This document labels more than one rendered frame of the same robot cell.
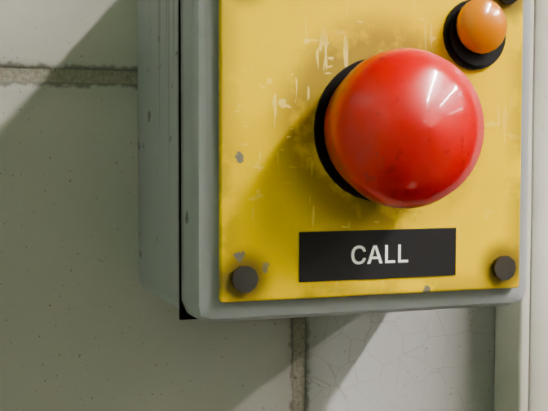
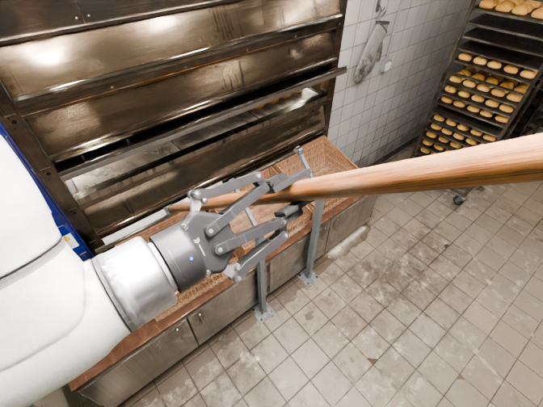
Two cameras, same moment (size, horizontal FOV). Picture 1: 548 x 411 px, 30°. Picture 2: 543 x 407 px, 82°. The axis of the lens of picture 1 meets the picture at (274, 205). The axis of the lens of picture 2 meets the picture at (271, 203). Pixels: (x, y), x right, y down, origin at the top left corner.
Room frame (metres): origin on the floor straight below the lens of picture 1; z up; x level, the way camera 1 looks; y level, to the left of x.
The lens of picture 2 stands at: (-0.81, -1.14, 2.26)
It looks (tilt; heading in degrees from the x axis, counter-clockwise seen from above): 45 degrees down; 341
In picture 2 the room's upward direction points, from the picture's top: straight up
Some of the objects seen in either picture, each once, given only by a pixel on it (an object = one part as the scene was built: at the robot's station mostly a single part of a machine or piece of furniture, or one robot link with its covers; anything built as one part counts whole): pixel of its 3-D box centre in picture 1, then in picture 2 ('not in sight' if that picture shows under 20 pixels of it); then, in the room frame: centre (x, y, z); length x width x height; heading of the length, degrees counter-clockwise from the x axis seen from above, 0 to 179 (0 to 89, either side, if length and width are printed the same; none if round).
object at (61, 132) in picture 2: not in sight; (220, 80); (0.86, -1.41, 1.54); 1.79 x 0.11 x 0.19; 110
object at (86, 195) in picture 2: not in sight; (225, 137); (0.88, -1.40, 1.16); 1.80 x 0.06 x 0.04; 110
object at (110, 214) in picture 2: not in sight; (229, 157); (0.86, -1.41, 1.02); 1.79 x 0.11 x 0.19; 110
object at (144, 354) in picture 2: not in sight; (247, 258); (0.55, -1.41, 0.29); 2.42 x 0.56 x 0.58; 110
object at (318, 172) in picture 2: not in sight; (318, 175); (0.82, -2.08, 0.72); 0.56 x 0.49 x 0.28; 110
